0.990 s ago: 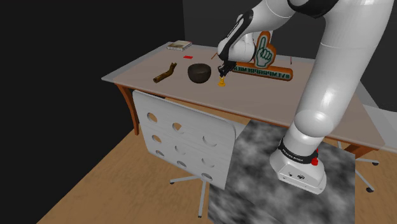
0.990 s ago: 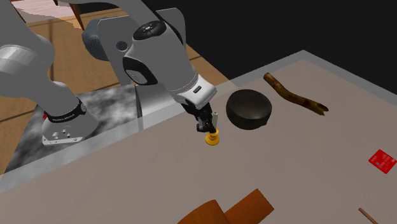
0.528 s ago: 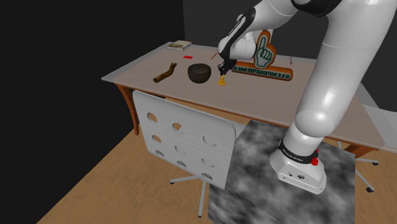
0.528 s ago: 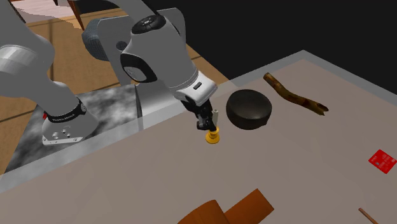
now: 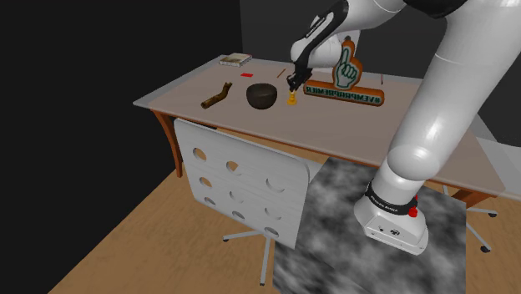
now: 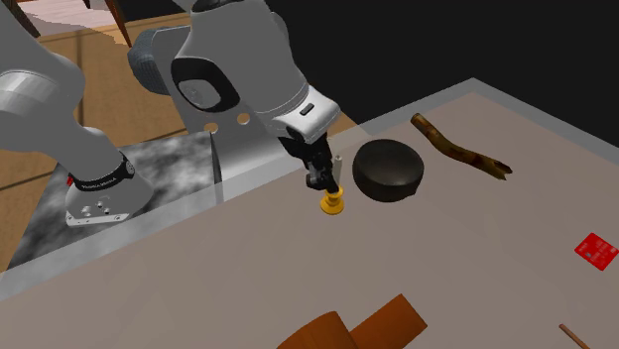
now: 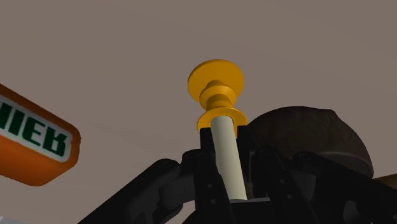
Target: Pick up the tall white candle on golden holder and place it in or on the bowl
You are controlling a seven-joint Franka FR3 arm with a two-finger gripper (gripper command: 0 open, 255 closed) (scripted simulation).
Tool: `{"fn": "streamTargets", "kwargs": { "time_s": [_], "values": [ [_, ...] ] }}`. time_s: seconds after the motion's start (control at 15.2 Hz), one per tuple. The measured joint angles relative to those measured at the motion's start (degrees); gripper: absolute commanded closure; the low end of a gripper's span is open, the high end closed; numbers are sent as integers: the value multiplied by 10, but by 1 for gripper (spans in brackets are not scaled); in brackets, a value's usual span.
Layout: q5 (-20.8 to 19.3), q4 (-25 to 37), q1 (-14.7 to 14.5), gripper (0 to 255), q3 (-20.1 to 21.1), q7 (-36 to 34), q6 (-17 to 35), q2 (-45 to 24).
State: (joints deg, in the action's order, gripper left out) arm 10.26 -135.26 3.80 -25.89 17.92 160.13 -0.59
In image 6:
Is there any red card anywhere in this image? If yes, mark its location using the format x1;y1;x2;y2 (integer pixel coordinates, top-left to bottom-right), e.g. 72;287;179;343
572;231;619;273

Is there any brown wooden curved object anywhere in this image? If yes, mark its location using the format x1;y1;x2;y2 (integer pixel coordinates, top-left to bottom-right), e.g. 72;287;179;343
275;292;430;349

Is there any grey cloud-patterned robot stand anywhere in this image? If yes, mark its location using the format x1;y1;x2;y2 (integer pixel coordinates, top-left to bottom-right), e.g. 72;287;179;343
6;130;224;272

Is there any yellow candle holder with candle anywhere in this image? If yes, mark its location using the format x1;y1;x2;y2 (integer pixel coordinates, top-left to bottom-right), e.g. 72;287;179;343
319;154;346;217

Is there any black bowl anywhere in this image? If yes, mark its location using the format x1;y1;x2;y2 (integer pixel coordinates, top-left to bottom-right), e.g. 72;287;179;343
351;138;427;203

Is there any brown forked branch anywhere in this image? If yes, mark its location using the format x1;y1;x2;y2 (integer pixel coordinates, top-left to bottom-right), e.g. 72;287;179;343
410;112;514;182

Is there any thin brown stick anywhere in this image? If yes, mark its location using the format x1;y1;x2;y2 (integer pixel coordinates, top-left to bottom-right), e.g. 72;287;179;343
557;322;592;349

